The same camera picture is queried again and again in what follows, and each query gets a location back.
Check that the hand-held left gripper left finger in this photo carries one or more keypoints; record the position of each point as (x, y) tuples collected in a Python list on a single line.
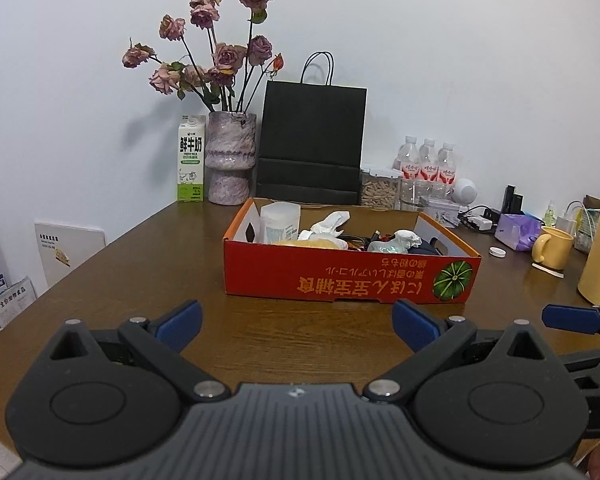
[(180, 324)]

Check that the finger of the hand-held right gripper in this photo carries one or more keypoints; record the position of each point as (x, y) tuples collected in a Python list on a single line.
[(572, 319), (592, 362)]

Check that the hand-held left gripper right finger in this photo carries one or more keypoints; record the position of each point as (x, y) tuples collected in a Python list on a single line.
[(416, 324)]

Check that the navy blue pouch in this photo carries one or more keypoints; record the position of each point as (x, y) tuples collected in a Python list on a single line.
[(425, 247)]

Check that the red orange cardboard box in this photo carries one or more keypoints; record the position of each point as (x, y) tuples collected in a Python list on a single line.
[(280, 270)]

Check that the orange white plush toy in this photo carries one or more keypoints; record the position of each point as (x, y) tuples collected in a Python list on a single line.
[(315, 243)]

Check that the white tissue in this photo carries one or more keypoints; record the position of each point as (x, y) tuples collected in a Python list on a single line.
[(325, 225)]

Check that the wooden desktop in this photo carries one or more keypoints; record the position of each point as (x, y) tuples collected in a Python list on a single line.
[(180, 260)]

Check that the white flat stick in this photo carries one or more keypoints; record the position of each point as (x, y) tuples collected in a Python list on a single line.
[(549, 270)]

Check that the yellow mug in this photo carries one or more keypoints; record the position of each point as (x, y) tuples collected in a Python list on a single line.
[(557, 250)]

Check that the iridescent plastic bag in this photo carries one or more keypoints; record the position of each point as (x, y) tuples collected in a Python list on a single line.
[(392, 245)]

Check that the teal printed bag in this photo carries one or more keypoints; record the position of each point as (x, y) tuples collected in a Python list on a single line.
[(587, 225)]

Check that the white charger block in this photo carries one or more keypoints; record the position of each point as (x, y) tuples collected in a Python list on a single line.
[(566, 222)]

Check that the white round lid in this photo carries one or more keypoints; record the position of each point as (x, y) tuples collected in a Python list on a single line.
[(497, 253)]

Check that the purple tissue pack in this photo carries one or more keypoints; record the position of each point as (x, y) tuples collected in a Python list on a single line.
[(517, 232)]

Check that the small clear spray bottle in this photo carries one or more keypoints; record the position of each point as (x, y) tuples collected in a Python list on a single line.
[(549, 216)]

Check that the white floral tin box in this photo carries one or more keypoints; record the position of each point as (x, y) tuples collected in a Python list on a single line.
[(441, 213)]

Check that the white power adapter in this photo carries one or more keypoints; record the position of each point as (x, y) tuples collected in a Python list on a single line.
[(480, 224)]

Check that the white printed board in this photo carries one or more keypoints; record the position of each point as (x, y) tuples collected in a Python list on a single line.
[(70, 255)]

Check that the black upright device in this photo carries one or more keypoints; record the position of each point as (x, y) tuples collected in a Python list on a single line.
[(511, 202)]

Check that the clear container of seeds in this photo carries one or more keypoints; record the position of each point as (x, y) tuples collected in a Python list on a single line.
[(380, 192)]

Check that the clear cotton swab container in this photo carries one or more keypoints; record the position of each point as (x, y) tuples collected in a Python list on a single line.
[(280, 225)]

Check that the white round speaker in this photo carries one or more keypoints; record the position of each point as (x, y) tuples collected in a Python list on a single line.
[(464, 191)]

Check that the red label water bottle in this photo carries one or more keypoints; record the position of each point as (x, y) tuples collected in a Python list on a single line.
[(428, 165), (407, 162), (446, 167)]

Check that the white green milk carton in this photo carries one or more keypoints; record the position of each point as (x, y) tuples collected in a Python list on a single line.
[(191, 160)]

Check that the white printed packet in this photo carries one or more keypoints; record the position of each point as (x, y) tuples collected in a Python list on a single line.
[(15, 302)]

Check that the purple marbled vase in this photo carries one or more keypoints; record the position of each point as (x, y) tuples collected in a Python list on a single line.
[(230, 160)]

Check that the black paper bag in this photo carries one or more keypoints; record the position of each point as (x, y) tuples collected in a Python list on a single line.
[(310, 145)]

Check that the dried pink rose bouquet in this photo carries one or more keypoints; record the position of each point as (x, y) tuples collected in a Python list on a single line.
[(227, 57)]

